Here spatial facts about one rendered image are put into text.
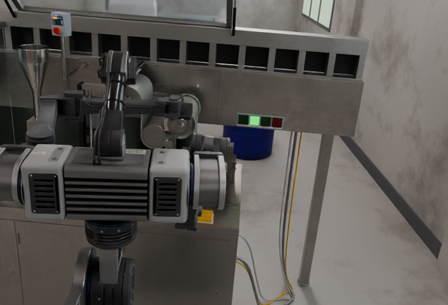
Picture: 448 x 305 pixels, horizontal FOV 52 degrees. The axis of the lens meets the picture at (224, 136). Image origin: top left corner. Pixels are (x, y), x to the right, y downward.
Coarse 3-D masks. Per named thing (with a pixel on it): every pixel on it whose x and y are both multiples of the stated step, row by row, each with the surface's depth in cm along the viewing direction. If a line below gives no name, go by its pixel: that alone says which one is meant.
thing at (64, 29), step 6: (54, 12) 204; (60, 12) 206; (54, 18) 204; (60, 18) 203; (66, 18) 204; (54, 24) 205; (60, 24) 204; (66, 24) 204; (54, 30) 204; (60, 30) 205; (66, 30) 205; (66, 36) 206
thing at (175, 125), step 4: (172, 120) 215; (176, 120) 214; (180, 120) 214; (184, 120) 214; (172, 124) 215; (176, 124) 215; (180, 124) 215; (184, 124) 214; (172, 128) 216; (176, 128) 215; (180, 128) 216; (184, 128) 215; (176, 132) 216; (180, 132) 216
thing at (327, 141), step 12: (324, 144) 269; (324, 156) 272; (324, 168) 274; (324, 180) 277; (312, 204) 284; (312, 216) 287; (312, 228) 290; (312, 240) 293; (312, 252) 297; (300, 276) 305
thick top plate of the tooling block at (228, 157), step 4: (232, 144) 256; (228, 148) 250; (232, 148) 250; (228, 152) 245; (232, 152) 246; (224, 156) 241; (228, 156) 240; (232, 156) 241; (224, 160) 235; (228, 160) 236; (228, 164) 232; (228, 168) 227; (228, 172) 223; (228, 176) 221; (228, 180) 222; (228, 184) 223
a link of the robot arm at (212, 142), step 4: (204, 136) 134; (208, 136) 136; (212, 136) 137; (216, 136) 138; (204, 140) 135; (208, 140) 135; (212, 140) 135; (216, 140) 135; (220, 140) 135; (204, 144) 134; (208, 144) 135; (212, 144) 135; (216, 144) 135; (204, 148) 134; (208, 148) 134; (212, 148) 135; (216, 148) 135
